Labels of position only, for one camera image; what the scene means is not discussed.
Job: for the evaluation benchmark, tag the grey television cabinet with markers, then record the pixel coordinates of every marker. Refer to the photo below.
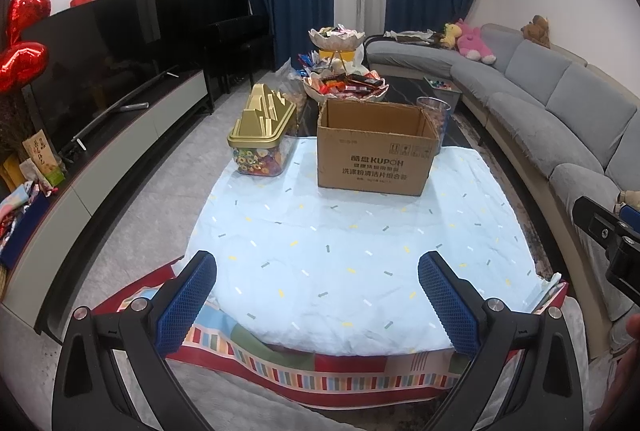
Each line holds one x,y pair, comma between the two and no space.
125,146

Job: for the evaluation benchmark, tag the grey sofa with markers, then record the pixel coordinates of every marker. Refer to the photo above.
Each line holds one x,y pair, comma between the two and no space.
550,121

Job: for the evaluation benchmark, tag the yellow plush toy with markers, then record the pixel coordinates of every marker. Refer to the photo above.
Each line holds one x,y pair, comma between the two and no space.
452,33

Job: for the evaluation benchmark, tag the brown plush toy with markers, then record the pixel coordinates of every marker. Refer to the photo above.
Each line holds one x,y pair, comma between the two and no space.
537,28

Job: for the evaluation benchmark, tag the green yellow paper bag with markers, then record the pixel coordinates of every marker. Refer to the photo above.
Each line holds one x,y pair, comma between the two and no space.
42,153

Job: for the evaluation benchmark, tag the white two-tier snack stand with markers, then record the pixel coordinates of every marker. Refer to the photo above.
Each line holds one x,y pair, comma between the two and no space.
332,42

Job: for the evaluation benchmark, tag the red box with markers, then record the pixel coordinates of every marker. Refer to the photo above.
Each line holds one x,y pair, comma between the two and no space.
82,0

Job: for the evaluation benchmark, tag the clear jar of nuts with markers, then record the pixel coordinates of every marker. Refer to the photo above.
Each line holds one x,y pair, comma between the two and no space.
442,111

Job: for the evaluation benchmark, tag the grey storage bin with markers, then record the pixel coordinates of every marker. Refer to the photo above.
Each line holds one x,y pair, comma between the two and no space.
445,93

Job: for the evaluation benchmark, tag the black television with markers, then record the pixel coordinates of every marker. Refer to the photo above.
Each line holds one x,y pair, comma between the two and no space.
90,61

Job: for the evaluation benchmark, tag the grey fluffy rug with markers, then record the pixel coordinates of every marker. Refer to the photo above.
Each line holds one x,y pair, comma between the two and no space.
300,418

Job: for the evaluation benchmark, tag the heap of small wrapped sweets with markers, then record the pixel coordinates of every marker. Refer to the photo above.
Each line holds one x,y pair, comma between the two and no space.
335,31

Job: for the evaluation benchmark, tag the black piano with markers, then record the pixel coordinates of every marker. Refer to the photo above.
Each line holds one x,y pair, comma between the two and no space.
220,11

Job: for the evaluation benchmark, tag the light blue tablecloth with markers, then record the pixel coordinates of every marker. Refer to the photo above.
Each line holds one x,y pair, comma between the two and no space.
325,261

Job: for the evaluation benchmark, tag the blue storage box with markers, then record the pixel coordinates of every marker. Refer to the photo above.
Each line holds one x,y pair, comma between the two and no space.
25,231

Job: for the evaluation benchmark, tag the cardboard box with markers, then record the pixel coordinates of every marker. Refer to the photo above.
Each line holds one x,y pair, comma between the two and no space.
375,161

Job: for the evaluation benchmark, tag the person's right hand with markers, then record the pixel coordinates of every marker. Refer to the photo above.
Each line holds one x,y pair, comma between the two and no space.
634,326

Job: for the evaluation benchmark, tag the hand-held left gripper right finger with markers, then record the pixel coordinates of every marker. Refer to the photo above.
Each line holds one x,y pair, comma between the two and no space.
445,306

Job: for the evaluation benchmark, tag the red heart balloon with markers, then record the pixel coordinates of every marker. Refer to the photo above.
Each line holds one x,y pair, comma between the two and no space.
27,11
22,66

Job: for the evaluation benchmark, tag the colourful striped blanket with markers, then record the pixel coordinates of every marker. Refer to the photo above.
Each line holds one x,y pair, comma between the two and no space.
350,376

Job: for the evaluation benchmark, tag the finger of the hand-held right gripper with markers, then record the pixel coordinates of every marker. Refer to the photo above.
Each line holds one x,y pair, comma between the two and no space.
597,218
631,215

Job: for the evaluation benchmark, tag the clothes heap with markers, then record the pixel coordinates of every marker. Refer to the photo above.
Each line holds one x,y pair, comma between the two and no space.
415,36

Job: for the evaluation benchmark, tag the bag of peanuts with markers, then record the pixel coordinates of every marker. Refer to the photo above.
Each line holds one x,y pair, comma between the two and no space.
297,103

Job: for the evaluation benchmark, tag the pink plush toy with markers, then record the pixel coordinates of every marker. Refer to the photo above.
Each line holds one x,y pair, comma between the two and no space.
470,41

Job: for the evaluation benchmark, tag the pile of assorted snack packets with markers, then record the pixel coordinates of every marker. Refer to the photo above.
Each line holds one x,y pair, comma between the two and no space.
350,83

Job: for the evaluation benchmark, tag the grey remote control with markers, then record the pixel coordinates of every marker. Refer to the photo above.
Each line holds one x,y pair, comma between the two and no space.
134,106

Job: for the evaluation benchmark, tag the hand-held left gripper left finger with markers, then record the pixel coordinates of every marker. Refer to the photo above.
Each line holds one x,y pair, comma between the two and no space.
187,301

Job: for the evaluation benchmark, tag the gold lidded candy container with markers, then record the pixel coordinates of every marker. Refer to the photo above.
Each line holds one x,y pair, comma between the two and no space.
260,111

